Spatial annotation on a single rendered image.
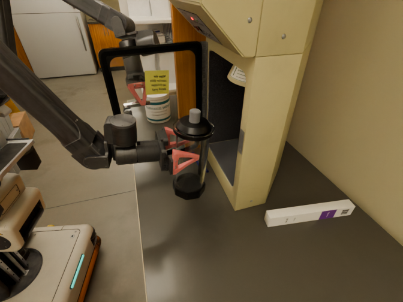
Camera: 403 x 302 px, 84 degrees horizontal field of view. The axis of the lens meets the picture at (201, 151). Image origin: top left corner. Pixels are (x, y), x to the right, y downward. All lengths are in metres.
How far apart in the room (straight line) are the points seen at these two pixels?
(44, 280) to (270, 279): 1.23
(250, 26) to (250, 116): 0.19
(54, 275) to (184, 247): 1.01
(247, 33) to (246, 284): 0.56
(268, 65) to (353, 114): 0.46
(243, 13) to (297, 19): 0.12
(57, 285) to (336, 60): 1.61
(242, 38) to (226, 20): 0.05
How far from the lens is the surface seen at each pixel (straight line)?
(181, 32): 0.81
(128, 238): 1.88
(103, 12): 0.85
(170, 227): 0.71
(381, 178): 0.88
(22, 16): 5.56
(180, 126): 0.56
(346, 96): 0.91
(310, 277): 0.69
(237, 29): 0.46
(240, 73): 0.62
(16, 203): 1.21
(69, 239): 1.67
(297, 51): 0.54
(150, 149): 0.57
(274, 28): 0.50
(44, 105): 0.55
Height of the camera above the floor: 1.52
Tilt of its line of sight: 36 degrees down
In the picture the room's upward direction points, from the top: straight up
